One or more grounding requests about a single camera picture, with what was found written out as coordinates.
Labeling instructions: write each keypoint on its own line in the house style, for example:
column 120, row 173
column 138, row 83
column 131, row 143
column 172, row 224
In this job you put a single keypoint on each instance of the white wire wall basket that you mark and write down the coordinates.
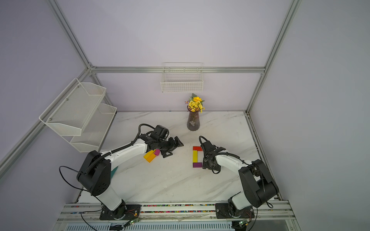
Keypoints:
column 182, row 77

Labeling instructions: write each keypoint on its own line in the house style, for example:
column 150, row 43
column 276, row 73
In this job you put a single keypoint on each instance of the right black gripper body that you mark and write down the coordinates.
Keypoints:
column 207, row 163

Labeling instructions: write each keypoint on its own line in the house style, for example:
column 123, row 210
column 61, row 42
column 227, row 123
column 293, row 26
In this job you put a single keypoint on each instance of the dark purple block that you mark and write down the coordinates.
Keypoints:
column 197, row 165

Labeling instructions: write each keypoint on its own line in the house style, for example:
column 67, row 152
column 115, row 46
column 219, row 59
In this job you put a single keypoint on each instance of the yellow flat block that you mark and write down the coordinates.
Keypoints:
column 148, row 154

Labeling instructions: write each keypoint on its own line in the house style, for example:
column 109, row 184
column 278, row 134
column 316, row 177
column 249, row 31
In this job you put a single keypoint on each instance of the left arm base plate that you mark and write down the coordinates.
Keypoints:
column 126, row 212

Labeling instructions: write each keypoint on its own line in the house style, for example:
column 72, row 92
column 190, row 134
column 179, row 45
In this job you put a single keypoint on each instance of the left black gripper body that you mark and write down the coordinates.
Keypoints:
column 166, row 146

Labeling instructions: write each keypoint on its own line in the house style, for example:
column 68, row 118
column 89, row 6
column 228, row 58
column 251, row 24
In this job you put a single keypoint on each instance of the magenta block lower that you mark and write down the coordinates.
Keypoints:
column 157, row 152

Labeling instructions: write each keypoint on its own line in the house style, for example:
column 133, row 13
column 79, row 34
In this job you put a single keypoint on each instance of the orange block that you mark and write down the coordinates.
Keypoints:
column 150, row 158

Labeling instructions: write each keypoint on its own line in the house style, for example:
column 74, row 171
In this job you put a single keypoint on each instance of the lime yellow long block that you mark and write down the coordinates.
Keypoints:
column 195, row 156

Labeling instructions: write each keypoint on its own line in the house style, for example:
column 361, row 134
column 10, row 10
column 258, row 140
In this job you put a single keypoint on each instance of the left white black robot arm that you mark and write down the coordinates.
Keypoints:
column 95, row 172

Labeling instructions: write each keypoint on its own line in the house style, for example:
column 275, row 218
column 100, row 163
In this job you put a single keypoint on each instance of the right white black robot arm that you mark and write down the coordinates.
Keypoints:
column 258, row 185

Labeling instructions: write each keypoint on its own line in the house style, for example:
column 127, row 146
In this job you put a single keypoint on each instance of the upper white mesh shelf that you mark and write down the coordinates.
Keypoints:
column 70, row 113

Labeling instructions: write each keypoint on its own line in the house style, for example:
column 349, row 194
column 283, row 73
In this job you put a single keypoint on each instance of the yellow flower bouquet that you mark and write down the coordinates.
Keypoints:
column 195, row 104

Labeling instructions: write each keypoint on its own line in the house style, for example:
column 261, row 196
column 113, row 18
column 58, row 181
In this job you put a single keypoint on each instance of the dark red block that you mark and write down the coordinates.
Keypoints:
column 197, row 148

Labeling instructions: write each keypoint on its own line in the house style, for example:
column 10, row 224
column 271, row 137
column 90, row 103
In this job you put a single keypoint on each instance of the green dustpan brush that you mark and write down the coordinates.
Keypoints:
column 113, row 171

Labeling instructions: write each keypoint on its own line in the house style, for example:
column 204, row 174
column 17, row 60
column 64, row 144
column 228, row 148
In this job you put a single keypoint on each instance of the aluminium front rail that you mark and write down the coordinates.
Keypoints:
column 178, row 212

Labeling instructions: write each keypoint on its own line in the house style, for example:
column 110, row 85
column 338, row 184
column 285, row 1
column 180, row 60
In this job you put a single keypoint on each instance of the white mesh shelf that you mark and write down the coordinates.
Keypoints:
column 96, row 130
column 70, row 113

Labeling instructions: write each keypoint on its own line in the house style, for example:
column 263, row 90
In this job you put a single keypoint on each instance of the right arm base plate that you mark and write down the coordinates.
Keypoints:
column 226, row 210

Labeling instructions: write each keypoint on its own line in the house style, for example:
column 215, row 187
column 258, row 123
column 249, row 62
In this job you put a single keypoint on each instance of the lower white mesh shelf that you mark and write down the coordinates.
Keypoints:
column 96, row 130

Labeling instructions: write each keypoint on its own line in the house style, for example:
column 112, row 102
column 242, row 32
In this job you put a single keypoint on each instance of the dark glass vase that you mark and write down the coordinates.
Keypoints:
column 193, row 123

